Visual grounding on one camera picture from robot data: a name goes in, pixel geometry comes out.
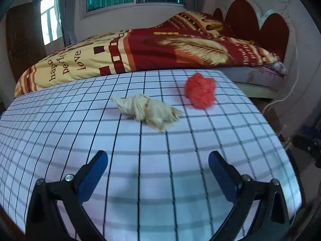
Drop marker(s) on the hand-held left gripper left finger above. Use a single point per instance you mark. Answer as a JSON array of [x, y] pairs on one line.
[[92, 178]]

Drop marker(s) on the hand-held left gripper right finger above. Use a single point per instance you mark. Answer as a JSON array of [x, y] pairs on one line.
[[223, 178]]

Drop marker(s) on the beige tissue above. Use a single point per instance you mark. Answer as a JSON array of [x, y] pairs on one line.
[[145, 110]]

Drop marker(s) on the white checked tablecloth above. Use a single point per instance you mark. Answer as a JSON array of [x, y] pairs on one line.
[[175, 143]]

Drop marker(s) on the bed mattress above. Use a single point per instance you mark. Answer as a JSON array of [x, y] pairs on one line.
[[255, 77]]

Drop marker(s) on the crumpled red plastic bag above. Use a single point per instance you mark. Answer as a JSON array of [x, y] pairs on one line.
[[200, 90]]

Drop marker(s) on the red padded headboard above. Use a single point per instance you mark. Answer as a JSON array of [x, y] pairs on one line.
[[273, 30]]

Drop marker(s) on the red and yellow printed blanket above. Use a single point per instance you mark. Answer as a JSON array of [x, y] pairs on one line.
[[150, 52]]

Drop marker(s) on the dark wooden door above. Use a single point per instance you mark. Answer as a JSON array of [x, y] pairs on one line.
[[22, 42]]

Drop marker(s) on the small bright window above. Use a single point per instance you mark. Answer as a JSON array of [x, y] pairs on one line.
[[50, 20]]

